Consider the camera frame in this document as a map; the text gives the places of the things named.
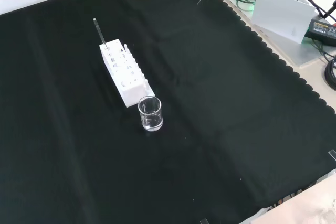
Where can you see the white test tube rack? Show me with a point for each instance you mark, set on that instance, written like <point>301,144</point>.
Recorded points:
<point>132,90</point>

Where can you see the pale white board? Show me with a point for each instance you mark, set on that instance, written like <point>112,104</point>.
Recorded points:
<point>281,15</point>

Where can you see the black power adapter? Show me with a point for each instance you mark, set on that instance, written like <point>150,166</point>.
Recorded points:
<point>321,27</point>

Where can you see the clear glass rod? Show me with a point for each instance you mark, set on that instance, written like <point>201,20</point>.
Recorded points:
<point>99,33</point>

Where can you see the grey metal base plate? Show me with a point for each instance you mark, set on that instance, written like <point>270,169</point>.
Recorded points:
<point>294,51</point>

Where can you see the small clear glass beaker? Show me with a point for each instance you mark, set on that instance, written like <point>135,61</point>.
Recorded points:
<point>150,119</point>

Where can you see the black scalloped bench cloth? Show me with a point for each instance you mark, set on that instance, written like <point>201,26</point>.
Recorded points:
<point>215,108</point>

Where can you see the clear tape strip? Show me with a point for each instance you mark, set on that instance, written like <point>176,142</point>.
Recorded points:
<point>332,155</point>
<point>204,221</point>

